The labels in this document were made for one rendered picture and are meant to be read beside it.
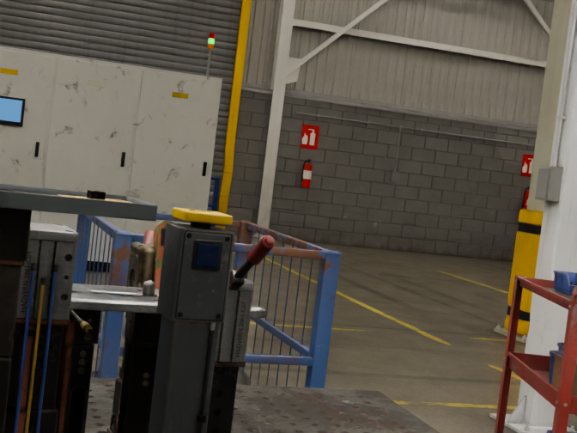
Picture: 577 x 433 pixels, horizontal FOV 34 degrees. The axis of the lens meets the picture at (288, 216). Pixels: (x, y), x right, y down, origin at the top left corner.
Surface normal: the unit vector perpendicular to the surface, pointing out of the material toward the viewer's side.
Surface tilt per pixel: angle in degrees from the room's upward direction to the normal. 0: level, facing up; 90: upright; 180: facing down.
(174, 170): 90
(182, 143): 90
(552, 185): 90
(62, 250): 90
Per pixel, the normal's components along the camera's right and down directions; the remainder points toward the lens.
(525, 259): -0.94, -0.10
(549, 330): 0.29, 0.08
